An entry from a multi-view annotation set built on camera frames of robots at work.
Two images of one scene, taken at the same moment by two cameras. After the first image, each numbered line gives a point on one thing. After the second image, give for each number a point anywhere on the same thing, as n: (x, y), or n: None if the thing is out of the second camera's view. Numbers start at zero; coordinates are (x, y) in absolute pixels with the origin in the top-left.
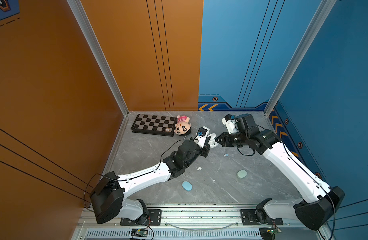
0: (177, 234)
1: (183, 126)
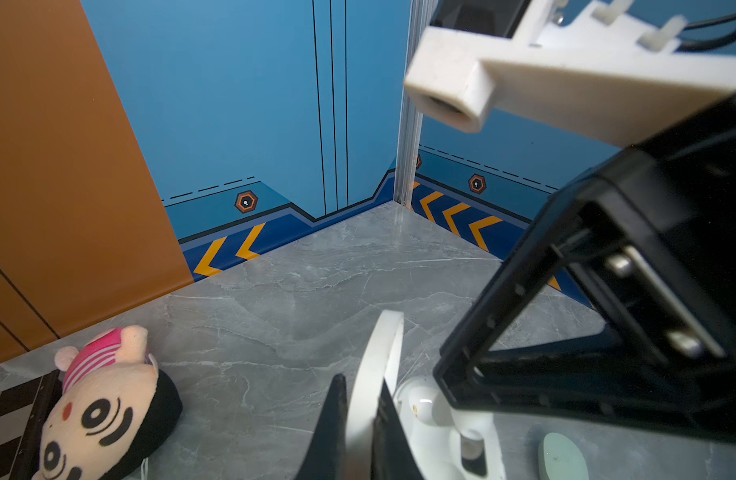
0: None
1: (117, 410)
